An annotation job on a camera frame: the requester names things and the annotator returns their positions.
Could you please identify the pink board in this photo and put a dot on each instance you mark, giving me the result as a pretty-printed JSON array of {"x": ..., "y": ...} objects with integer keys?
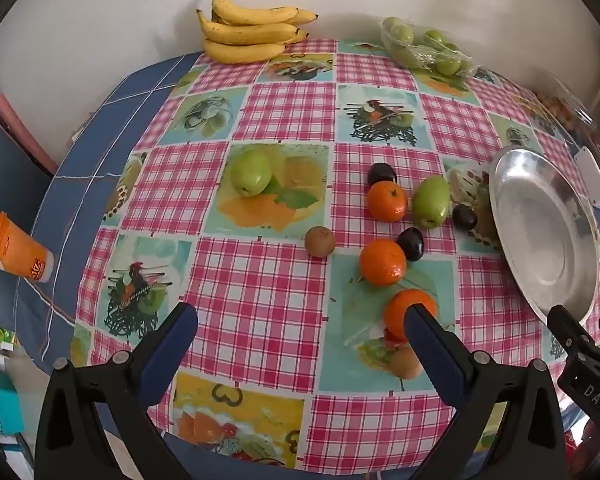
[{"x": 19, "y": 130}]

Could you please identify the white plastic device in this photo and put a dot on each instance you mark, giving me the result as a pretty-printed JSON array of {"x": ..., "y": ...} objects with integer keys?
[{"x": 592, "y": 180}]

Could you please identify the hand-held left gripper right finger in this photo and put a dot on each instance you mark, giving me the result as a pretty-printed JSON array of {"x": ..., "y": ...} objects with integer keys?
[{"x": 432, "y": 355}]

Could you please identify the pink checkered printed tablecloth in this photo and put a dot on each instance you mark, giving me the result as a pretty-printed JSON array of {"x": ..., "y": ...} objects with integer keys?
[{"x": 265, "y": 280}]

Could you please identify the wrapped tray of green jujubes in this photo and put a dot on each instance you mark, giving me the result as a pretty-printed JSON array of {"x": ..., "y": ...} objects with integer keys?
[{"x": 405, "y": 35}]

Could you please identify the green mango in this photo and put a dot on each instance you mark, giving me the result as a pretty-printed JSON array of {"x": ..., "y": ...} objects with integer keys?
[
  {"x": 250, "y": 172},
  {"x": 431, "y": 202}
]

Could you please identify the orange plastic cup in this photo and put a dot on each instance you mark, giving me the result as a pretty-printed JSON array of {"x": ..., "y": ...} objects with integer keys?
[{"x": 14, "y": 255}]

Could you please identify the round steel plate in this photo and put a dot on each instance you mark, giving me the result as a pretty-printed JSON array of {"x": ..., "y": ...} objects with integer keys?
[{"x": 540, "y": 230}]

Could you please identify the brown kiwi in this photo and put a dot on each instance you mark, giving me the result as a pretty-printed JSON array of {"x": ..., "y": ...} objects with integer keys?
[
  {"x": 320, "y": 241},
  {"x": 404, "y": 362}
]

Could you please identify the checkered fruit-print tablecloth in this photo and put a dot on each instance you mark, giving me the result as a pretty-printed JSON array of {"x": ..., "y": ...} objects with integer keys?
[{"x": 79, "y": 160}]

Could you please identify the teal box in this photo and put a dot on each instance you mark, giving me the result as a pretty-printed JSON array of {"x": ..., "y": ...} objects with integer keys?
[{"x": 7, "y": 405}]

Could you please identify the mandarin orange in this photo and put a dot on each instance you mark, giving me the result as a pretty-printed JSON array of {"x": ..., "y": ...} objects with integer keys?
[
  {"x": 387, "y": 201},
  {"x": 382, "y": 262},
  {"x": 399, "y": 310}
]

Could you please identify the dark plum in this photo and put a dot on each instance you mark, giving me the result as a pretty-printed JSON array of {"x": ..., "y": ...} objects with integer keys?
[
  {"x": 411, "y": 244},
  {"x": 464, "y": 217},
  {"x": 381, "y": 172}
]

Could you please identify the yellow banana bunch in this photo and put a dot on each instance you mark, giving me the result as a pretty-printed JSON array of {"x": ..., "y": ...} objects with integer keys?
[{"x": 245, "y": 50}]

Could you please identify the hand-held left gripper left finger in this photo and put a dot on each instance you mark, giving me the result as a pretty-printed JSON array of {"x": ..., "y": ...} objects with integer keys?
[{"x": 172, "y": 345}]

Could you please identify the clear box of small fruit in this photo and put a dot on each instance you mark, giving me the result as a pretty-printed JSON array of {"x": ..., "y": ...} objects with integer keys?
[{"x": 565, "y": 110}]

